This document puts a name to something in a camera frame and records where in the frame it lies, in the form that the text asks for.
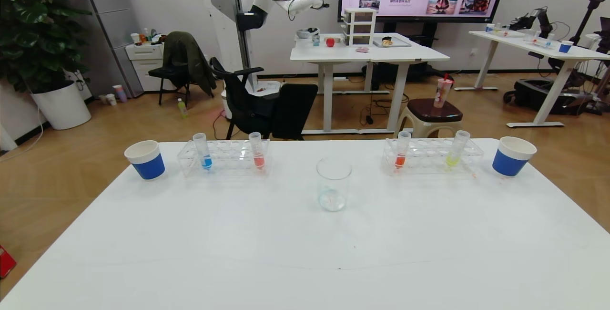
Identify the red pigment test tube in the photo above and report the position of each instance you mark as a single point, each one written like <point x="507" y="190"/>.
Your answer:
<point x="400" y="160"/>
<point x="259" y="160"/>

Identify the blue pigment test tube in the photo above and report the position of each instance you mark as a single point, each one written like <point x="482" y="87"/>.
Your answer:
<point x="206" y="160"/>

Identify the clear glass beaker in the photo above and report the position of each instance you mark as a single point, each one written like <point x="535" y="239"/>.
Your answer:
<point x="333" y="200"/>

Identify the clear plastic test tube rack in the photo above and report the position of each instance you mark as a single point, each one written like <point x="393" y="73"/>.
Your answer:
<point x="426" y="155"/>
<point x="228" y="155"/>

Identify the yellow pigment test tube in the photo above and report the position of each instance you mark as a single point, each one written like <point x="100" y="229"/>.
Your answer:
<point x="453" y="159"/>

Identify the black office chair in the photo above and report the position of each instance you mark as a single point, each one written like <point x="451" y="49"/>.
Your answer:
<point x="248" y="105"/>

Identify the red apple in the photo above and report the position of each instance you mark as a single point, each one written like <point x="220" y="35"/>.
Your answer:
<point x="330" y="42"/>

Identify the grey bowl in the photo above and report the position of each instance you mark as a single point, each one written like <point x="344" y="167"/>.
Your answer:
<point x="307" y="33"/>

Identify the white double desk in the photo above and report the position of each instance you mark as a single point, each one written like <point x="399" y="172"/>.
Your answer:
<point x="371" y="53"/>

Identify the white desktop drawer organizer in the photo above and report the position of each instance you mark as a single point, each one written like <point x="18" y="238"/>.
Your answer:
<point x="360" y="26"/>

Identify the green drink bottle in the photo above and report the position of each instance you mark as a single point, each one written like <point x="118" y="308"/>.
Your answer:
<point x="182" y="108"/>

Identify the brown topped plastic stool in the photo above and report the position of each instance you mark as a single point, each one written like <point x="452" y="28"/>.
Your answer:
<point x="436" y="109"/>

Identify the grey tray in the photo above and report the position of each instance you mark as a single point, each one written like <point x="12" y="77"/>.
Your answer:
<point x="400" y="43"/>

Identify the drink cup with red straw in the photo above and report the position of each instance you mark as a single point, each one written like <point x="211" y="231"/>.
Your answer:
<point x="442" y="93"/>

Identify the dark green jacket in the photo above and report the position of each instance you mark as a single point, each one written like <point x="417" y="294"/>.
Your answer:
<point x="186" y="55"/>

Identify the black four-legged chair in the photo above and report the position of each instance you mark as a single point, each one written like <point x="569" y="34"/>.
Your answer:
<point x="167" y="72"/>

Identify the blue white paper cup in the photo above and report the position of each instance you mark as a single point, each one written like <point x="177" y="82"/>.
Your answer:
<point x="509" y="162"/>
<point x="148" y="166"/>

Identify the white drawer cabinet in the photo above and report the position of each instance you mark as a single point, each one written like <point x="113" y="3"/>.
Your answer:
<point x="143" y="55"/>

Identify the purple paper cup stack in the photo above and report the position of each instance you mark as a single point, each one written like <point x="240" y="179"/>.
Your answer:
<point x="120" y="93"/>

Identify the small white paper cup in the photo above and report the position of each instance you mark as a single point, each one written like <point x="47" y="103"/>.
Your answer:
<point x="111" y="99"/>

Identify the grey tall cabinet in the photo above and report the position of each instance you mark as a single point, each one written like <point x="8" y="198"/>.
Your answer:
<point x="112" y="24"/>

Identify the black wheeled robot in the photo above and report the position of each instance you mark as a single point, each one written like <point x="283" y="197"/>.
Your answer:
<point x="538" y="93"/>

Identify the white standing desk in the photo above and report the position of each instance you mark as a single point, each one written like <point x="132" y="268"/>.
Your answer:
<point x="524" y="43"/>

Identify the white plant pot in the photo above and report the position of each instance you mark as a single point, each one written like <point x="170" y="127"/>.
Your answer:
<point x="62" y="107"/>

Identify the small blue paper cup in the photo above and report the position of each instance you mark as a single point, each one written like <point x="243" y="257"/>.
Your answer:
<point x="565" y="47"/>

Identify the green potted plant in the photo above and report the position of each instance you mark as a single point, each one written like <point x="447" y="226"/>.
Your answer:
<point x="33" y="28"/>

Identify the red box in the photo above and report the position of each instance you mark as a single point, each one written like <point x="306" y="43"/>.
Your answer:
<point x="5" y="262"/>

